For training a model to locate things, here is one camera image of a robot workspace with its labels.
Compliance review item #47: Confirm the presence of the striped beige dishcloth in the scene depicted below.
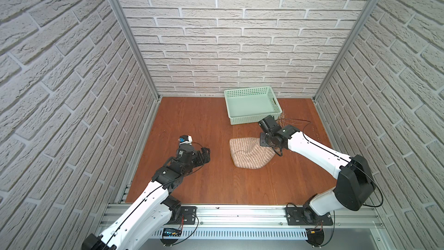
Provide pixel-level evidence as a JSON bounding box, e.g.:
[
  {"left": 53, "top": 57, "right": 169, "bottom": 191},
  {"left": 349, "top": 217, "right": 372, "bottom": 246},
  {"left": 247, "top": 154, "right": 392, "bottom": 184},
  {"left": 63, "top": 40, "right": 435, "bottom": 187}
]
[{"left": 229, "top": 137, "right": 276, "bottom": 170}]

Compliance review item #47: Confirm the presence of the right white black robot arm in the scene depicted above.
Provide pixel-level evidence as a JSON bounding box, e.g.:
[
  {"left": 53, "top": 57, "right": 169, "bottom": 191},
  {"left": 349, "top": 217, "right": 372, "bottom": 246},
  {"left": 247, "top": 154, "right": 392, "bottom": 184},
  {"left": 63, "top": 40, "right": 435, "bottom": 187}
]
[{"left": 259, "top": 115, "right": 380, "bottom": 225}]

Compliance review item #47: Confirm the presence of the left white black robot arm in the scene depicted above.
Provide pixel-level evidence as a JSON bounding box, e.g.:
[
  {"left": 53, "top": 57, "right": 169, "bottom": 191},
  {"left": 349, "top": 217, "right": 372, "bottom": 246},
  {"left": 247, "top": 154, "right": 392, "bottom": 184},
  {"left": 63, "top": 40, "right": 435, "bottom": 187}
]
[{"left": 81, "top": 143, "right": 210, "bottom": 250}]

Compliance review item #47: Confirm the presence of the loose threads pile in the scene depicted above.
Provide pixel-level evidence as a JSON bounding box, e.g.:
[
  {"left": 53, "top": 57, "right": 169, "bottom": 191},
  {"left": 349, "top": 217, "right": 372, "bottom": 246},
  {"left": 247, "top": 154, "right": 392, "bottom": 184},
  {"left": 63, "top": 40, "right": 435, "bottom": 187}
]
[{"left": 276, "top": 112, "right": 312, "bottom": 130}]

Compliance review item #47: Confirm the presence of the mint green plastic basket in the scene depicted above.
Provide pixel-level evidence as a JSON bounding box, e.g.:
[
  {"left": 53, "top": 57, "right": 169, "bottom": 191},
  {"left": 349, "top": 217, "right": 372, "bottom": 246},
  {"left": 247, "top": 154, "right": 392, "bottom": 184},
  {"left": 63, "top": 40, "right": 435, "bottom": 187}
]
[{"left": 224, "top": 86, "right": 282, "bottom": 125}]

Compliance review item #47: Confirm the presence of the left green controller board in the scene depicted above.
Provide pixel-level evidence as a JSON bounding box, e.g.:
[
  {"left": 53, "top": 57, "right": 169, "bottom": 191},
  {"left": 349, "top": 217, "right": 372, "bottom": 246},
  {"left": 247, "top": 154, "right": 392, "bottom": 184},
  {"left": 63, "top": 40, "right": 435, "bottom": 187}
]
[{"left": 161, "top": 228, "right": 182, "bottom": 238}]

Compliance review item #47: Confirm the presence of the right round controller board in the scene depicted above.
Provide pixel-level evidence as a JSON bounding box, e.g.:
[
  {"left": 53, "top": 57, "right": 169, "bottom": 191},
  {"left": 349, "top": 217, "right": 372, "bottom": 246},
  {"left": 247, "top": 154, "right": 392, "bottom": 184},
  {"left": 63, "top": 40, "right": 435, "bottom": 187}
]
[{"left": 306, "top": 229, "right": 325, "bottom": 248}]

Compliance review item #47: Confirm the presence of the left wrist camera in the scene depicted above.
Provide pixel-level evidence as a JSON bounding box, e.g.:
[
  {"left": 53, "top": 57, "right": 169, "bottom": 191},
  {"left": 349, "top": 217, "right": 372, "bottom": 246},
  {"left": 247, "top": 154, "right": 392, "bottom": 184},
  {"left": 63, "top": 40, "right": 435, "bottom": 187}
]
[{"left": 179, "top": 135, "right": 193, "bottom": 145}]

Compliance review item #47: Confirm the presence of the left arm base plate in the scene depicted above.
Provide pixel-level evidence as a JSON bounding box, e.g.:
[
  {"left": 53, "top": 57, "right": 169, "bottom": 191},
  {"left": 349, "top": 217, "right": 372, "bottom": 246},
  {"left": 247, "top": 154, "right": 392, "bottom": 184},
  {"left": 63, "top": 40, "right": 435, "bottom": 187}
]
[{"left": 168, "top": 206, "right": 197, "bottom": 226}]

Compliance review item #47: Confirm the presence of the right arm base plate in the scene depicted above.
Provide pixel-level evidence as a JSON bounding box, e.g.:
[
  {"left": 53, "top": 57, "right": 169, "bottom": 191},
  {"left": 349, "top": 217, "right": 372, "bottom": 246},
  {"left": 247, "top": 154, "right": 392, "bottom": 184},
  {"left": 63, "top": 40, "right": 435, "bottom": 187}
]
[{"left": 284, "top": 203, "right": 334, "bottom": 226}]

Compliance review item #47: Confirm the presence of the aluminium front rail frame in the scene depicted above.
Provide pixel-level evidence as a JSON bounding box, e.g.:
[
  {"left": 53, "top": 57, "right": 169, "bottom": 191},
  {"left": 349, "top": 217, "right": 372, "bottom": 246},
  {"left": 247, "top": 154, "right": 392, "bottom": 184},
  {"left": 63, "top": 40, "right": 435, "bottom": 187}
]
[{"left": 96, "top": 204, "right": 393, "bottom": 250}]

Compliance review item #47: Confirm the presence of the left aluminium corner post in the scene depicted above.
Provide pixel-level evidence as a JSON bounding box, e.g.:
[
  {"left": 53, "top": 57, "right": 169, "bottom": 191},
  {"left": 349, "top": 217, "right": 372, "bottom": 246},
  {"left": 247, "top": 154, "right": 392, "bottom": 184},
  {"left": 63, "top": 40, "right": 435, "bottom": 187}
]
[{"left": 95, "top": 0, "right": 161, "bottom": 100}]

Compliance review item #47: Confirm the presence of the aluminium corner post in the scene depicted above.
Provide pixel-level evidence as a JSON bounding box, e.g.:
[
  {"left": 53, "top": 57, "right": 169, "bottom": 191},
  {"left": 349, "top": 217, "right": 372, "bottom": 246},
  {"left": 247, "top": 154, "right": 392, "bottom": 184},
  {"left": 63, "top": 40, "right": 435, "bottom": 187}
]
[
  {"left": 313, "top": 0, "right": 397, "bottom": 102},
  {"left": 95, "top": 0, "right": 161, "bottom": 100}
]

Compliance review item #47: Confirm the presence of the right aluminium corner post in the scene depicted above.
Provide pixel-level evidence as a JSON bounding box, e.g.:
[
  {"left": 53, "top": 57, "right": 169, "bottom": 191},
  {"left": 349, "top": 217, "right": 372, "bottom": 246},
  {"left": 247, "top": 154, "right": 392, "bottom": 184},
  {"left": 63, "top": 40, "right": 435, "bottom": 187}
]
[{"left": 313, "top": 0, "right": 397, "bottom": 102}]

